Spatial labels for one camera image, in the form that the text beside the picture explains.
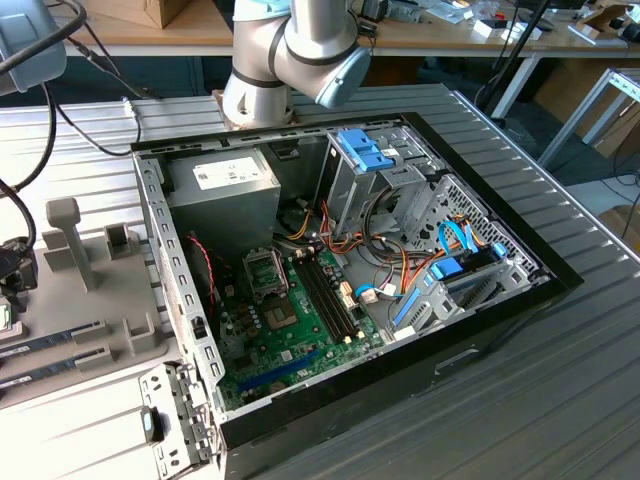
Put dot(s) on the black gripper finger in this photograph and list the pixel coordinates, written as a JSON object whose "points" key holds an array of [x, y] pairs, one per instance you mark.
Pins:
{"points": [[17, 301]]}

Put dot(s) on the silver CPU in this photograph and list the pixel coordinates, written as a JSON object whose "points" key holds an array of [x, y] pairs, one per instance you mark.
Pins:
{"points": [[4, 320]]}

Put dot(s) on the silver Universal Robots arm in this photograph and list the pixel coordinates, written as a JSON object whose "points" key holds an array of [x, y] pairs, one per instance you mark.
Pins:
{"points": [[310, 30]]}

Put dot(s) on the CPU socket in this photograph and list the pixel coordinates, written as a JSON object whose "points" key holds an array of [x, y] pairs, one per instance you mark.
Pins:
{"points": [[282, 315]]}

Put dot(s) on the grey parts rack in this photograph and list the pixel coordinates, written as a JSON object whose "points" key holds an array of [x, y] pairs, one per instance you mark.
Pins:
{"points": [[60, 310]]}

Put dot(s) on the dark RAM stick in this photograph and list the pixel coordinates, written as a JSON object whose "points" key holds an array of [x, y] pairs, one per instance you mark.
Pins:
{"points": [[35, 345], [35, 374]]}

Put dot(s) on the black blue case latch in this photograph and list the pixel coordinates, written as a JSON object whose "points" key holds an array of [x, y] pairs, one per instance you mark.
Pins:
{"points": [[150, 424]]}

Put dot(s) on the black case fan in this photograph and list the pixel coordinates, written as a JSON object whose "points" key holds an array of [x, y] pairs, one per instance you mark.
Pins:
{"points": [[200, 285]]}

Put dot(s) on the grey power supply unit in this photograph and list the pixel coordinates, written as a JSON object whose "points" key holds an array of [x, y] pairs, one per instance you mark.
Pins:
{"points": [[220, 225]]}

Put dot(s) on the blue expansion slot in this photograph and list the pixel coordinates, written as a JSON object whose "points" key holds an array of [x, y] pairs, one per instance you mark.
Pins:
{"points": [[280, 371]]}

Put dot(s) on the round coin battery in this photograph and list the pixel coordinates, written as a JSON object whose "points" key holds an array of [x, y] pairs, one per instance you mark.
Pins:
{"points": [[278, 386]]}

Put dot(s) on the brown cardboard box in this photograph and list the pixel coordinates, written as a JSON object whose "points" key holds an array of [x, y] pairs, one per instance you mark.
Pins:
{"points": [[150, 12]]}

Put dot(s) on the green motherboard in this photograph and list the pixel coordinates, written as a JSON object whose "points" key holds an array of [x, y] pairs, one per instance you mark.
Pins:
{"points": [[305, 345]]}

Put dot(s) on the black RAM slot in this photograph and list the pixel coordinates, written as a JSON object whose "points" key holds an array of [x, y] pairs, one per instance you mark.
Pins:
{"points": [[335, 300], [322, 300]]}

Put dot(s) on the white board connector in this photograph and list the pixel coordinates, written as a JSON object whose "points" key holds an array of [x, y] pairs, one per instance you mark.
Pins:
{"points": [[346, 289], [350, 301]]}

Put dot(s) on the silver disk bay cage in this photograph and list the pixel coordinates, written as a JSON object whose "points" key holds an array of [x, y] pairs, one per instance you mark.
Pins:
{"points": [[350, 190]]}

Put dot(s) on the black PC case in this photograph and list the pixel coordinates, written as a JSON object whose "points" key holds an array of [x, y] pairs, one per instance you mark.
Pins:
{"points": [[350, 395]]}

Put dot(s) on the blue plastic drive latch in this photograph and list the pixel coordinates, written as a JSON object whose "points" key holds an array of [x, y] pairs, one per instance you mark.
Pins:
{"points": [[355, 142], [377, 161]]}

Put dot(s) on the hard disk in blue carrier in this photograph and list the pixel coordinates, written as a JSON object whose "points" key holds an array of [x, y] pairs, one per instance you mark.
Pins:
{"points": [[445, 269]]}

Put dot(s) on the perforated silver drive cage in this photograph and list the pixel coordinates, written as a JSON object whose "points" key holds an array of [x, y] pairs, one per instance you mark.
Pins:
{"points": [[465, 200]]}

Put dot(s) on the long wooden desk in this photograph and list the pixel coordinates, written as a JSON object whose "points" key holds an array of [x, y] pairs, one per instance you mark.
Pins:
{"points": [[460, 37]]}

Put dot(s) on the black stand pole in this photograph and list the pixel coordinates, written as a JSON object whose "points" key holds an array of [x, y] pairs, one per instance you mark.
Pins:
{"points": [[518, 45]]}

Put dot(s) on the flat cardboard sheets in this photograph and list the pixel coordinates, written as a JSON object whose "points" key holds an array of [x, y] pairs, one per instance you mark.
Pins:
{"points": [[620, 130]]}

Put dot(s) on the open cardboard box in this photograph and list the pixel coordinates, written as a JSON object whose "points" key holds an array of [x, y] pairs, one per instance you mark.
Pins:
{"points": [[600, 20]]}

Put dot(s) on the blue carrier rail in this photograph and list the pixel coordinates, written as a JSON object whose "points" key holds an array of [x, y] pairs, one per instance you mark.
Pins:
{"points": [[407, 309]]}

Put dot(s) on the aluminium profile frame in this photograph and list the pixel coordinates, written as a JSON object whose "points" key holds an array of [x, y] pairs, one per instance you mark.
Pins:
{"points": [[575, 117]]}

